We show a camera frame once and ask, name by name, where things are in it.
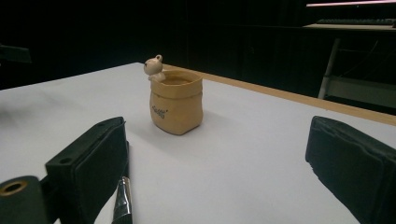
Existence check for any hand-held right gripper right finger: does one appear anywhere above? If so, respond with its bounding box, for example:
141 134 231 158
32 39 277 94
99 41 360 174
304 115 396 224

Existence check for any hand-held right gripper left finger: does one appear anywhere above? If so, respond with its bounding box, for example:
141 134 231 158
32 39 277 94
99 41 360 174
45 116 130 224

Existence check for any black and silver pen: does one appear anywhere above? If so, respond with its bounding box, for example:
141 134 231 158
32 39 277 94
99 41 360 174
111 143 134 224

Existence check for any grey metal stand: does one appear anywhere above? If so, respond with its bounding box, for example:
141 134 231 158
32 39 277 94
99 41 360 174
303 22 396 110

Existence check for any white table board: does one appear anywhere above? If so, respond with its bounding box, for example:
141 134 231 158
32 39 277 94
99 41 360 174
0 62 396 224

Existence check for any dark keyboard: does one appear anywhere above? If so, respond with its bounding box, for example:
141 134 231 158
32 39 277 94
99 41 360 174
317 18 396 26

